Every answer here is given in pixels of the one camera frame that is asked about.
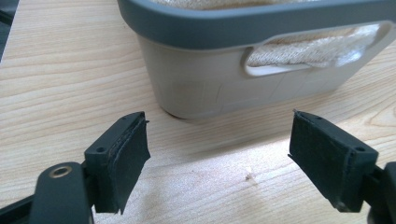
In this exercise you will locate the grey plastic basket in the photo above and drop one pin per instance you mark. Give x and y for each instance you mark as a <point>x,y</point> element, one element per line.
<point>199,84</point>

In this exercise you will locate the beige knitted cloth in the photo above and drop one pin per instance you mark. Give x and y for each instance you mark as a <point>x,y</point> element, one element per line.
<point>299,51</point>

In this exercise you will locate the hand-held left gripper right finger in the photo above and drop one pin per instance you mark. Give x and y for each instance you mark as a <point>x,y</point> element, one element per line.
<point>330,161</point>

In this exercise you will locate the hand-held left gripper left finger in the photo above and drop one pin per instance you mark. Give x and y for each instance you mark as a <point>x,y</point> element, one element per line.
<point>120,161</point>

